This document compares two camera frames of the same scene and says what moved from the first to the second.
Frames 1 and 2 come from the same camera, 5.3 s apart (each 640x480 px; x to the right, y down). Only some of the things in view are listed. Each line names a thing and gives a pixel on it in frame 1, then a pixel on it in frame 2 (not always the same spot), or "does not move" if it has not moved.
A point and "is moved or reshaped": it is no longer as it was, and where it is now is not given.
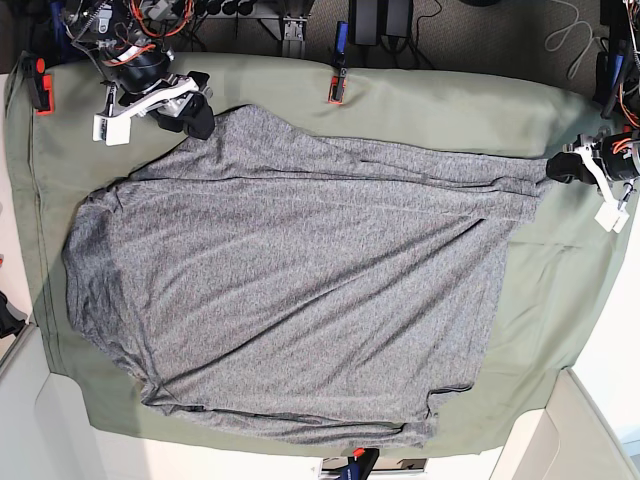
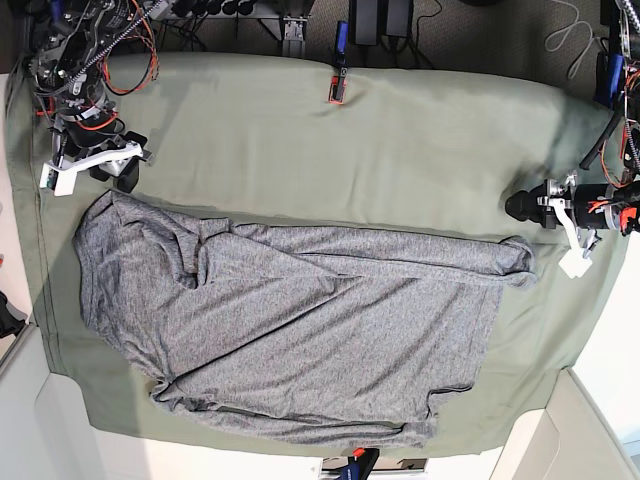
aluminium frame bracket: (294, 43) does not move
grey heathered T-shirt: (280, 280) is moved or reshaped
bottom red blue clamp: (360, 464) does not move
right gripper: (618, 153) → (588, 205)
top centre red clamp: (337, 84) does not move
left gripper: (144, 72) → (85, 130)
